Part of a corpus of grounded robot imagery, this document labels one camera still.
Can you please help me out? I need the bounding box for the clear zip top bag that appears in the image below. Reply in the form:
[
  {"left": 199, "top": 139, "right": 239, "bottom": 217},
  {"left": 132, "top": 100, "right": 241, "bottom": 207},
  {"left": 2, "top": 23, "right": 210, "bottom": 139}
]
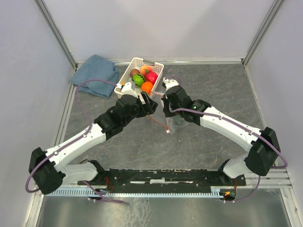
[{"left": 148, "top": 91, "right": 189, "bottom": 134}]

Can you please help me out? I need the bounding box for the white plastic basket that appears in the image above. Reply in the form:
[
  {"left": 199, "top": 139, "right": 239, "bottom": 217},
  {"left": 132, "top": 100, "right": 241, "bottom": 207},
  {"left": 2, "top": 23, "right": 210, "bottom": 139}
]
[{"left": 114, "top": 57, "right": 164, "bottom": 98}]

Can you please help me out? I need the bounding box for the dark green avocado toy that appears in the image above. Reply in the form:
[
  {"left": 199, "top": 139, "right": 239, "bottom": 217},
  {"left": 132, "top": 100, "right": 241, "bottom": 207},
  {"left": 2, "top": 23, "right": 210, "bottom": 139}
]
[{"left": 173, "top": 116, "right": 185, "bottom": 127}]

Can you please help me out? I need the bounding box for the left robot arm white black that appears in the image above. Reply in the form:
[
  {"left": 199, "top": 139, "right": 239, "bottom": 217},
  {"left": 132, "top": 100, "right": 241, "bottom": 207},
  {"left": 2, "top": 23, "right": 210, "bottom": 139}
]
[{"left": 28, "top": 92, "right": 158, "bottom": 195}]

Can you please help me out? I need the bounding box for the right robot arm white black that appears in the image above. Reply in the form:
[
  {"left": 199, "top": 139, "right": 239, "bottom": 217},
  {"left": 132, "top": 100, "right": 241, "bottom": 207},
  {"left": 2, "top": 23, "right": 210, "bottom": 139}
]
[{"left": 162, "top": 80, "right": 280, "bottom": 185}]

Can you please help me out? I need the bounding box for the orange fruit toy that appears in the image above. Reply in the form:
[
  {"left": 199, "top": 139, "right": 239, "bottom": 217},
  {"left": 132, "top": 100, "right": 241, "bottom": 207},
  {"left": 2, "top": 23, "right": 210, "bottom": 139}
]
[{"left": 141, "top": 81, "right": 153, "bottom": 95}]

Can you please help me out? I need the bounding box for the red pomegranate toy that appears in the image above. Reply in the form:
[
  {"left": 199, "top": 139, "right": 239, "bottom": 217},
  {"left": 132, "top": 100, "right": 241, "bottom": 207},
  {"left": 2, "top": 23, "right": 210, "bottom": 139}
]
[{"left": 145, "top": 72, "right": 158, "bottom": 85}]

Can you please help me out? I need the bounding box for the green watermelon toy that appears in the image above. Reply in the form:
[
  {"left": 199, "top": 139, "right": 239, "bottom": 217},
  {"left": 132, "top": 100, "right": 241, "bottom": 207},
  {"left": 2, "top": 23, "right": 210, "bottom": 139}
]
[{"left": 132, "top": 74, "right": 145, "bottom": 87}]

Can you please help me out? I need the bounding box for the peach fruit toy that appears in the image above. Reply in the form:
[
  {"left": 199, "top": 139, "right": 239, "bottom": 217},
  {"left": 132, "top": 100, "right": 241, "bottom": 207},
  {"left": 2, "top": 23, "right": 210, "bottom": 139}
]
[{"left": 140, "top": 65, "right": 153, "bottom": 76}]

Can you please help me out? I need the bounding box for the brown kiwi toy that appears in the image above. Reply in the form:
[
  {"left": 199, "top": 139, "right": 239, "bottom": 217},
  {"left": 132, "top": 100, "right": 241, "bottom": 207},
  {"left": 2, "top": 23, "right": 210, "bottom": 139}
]
[{"left": 130, "top": 69, "right": 140, "bottom": 77}]

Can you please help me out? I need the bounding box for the blue folded cloth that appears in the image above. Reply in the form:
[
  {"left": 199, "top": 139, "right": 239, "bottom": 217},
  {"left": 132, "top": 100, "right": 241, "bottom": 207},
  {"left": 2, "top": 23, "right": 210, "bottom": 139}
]
[{"left": 70, "top": 55, "right": 119, "bottom": 98}]

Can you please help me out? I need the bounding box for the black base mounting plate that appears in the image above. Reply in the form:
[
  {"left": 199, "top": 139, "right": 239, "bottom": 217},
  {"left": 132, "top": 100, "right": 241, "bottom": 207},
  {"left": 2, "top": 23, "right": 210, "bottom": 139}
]
[{"left": 88, "top": 169, "right": 246, "bottom": 194}]

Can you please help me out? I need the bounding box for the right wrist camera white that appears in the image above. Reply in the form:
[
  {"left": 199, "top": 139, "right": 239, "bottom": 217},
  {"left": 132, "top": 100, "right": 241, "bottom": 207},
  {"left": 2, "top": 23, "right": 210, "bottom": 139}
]
[{"left": 162, "top": 78, "right": 179, "bottom": 90}]

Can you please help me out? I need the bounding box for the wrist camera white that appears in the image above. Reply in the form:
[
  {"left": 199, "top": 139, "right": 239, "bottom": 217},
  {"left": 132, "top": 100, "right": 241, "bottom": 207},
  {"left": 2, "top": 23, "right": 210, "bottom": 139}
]
[
  {"left": 114, "top": 81, "right": 138, "bottom": 98},
  {"left": 162, "top": 78, "right": 179, "bottom": 90}
]

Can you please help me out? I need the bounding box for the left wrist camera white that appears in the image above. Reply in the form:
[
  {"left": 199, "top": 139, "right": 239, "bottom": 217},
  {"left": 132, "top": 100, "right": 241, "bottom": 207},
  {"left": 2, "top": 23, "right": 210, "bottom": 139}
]
[{"left": 114, "top": 81, "right": 138, "bottom": 98}]

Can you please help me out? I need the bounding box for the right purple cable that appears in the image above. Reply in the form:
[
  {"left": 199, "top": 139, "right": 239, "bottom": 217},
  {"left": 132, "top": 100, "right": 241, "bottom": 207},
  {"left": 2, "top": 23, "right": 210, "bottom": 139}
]
[{"left": 164, "top": 75, "right": 288, "bottom": 203}]

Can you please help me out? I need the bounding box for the purple cable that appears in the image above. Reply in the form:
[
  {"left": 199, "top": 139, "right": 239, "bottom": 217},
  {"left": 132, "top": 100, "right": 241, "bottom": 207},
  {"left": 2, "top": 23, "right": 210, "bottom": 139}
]
[
  {"left": 25, "top": 79, "right": 130, "bottom": 204},
  {"left": 164, "top": 75, "right": 288, "bottom": 203}
]

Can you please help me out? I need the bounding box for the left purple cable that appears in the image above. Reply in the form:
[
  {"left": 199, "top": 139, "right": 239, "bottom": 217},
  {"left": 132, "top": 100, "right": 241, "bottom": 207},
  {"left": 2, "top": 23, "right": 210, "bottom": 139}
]
[{"left": 25, "top": 79, "right": 130, "bottom": 204}]

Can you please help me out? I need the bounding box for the light blue cable duct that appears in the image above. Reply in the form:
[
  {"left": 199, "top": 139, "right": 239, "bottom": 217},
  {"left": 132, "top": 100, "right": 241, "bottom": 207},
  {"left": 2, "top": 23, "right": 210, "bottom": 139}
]
[{"left": 47, "top": 187, "right": 223, "bottom": 199}]

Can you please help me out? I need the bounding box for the aluminium frame rail front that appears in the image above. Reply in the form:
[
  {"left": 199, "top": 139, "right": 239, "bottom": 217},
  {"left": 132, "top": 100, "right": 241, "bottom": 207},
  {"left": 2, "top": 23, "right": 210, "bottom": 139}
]
[{"left": 35, "top": 168, "right": 292, "bottom": 190}]

